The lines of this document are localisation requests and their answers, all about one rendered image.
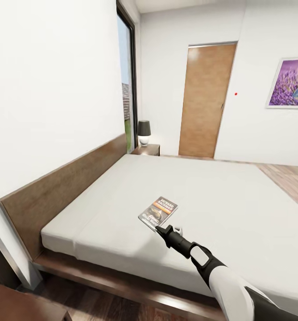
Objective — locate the nightstand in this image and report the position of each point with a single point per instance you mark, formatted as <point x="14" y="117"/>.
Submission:
<point x="149" y="149"/>
<point x="17" y="306"/>

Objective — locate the painting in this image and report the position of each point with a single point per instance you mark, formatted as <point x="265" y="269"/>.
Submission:
<point x="284" y="91"/>

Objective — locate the sliding door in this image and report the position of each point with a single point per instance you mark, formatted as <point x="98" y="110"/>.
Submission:
<point x="208" y="71"/>

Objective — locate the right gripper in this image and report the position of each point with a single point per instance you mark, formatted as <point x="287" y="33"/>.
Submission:
<point x="172" y="238"/>

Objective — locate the hardback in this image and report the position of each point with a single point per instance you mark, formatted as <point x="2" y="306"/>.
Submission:
<point x="158" y="213"/>

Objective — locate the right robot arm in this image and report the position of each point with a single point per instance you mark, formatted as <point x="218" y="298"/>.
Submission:
<point x="239" y="300"/>

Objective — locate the bed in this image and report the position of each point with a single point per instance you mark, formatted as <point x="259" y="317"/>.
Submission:
<point x="80" y="222"/>

